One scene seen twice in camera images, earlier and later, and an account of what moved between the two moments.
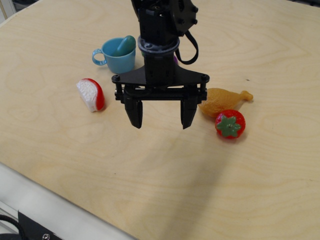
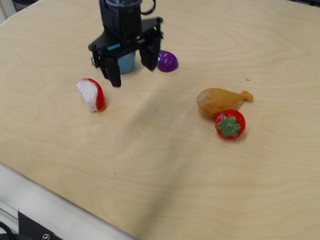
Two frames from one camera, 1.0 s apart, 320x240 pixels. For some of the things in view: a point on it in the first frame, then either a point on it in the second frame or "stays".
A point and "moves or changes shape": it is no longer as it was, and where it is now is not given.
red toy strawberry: (230, 123) stays
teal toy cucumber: (127, 46) moves or changes shape
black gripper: (160, 79) to (124, 29)
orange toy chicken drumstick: (218, 100) stays
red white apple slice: (92, 94) stays
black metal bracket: (32, 230) stays
